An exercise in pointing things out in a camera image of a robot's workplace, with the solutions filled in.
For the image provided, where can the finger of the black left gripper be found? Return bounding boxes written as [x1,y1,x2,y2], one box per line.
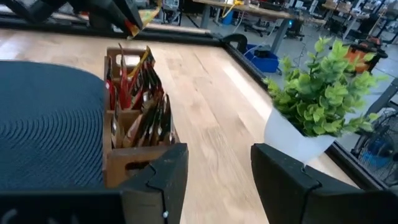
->
[68,0,133,35]
[113,0,144,30]

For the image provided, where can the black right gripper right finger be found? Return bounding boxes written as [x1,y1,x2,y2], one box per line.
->
[250,143,363,224]

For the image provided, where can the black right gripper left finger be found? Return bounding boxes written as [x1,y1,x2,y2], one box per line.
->
[119,142,189,224]

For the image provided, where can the orange tea packet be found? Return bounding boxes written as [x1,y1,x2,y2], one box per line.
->
[127,46,152,79]
[126,0,163,40]

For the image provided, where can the wooden tea organizer box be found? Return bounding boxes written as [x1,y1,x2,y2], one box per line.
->
[102,46,182,189]

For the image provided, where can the green plant in white pot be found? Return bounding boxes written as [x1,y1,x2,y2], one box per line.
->
[262,35,389,165]

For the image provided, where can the black floor fan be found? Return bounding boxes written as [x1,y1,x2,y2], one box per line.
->
[350,109,398,187]

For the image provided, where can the wooden desk grey legs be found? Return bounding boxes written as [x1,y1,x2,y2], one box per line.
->
[192,0,327,54]

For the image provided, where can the round blue woven placemat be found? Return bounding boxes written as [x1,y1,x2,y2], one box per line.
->
[0,60,107,191]

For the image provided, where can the blue plastic bin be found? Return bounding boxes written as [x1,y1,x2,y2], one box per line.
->
[244,43,280,74]

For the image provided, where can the orange black shop vacuum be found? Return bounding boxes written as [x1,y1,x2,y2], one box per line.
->
[344,36,389,75]

